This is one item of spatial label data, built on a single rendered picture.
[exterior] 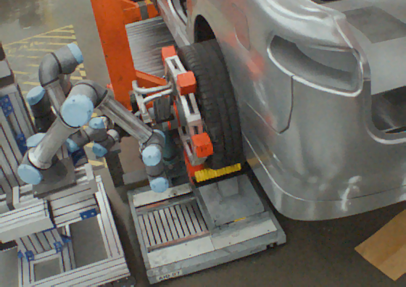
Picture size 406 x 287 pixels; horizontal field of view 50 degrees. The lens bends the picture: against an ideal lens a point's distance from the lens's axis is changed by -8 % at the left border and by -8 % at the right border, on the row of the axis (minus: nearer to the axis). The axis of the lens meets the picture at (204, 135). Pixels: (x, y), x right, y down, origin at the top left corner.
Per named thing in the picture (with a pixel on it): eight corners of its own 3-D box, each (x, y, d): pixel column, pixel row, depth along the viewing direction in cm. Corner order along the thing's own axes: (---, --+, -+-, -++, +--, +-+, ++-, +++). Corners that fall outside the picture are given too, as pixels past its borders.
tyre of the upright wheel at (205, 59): (224, 13, 221) (212, 69, 284) (177, 24, 218) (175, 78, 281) (270, 138, 204) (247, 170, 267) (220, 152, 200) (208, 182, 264)
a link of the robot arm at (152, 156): (143, 140, 196) (148, 161, 202) (139, 157, 187) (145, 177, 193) (161, 139, 195) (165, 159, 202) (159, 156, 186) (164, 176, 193)
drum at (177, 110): (196, 128, 239) (192, 104, 231) (156, 139, 236) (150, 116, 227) (189, 114, 250) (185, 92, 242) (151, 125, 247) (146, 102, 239)
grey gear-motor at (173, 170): (227, 180, 309) (221, 137, 289) (166, 197, 303) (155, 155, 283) (219, 164, 324) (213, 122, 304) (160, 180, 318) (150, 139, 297)
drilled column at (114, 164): (127, 184, 332) (112, 137, 307) (114, 188, 330) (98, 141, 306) (125, 175, 340) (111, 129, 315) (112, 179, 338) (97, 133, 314)
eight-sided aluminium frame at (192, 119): (212, 182, 234) (196, 88, 203) (199, 185, 233) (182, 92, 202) (185, 126, 278) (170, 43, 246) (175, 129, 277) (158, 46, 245)
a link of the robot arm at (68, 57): (41, 91, 254) (48, 48, 207) (64, 80, 262) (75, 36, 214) (51, 109, 254) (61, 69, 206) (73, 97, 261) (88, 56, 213)
